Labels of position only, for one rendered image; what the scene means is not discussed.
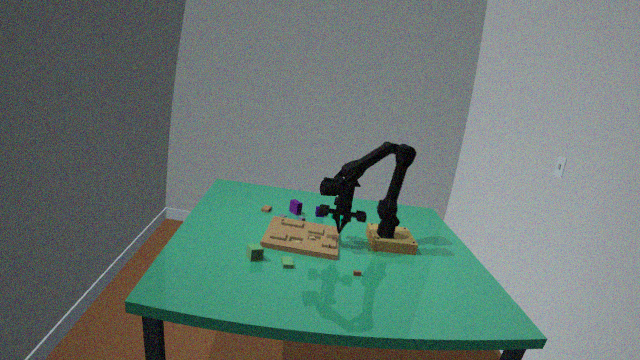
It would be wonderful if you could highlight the small green cube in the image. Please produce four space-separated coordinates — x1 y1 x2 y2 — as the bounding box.
246 243 264 262

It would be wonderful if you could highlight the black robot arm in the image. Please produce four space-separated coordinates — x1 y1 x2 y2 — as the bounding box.
320 142 416 239

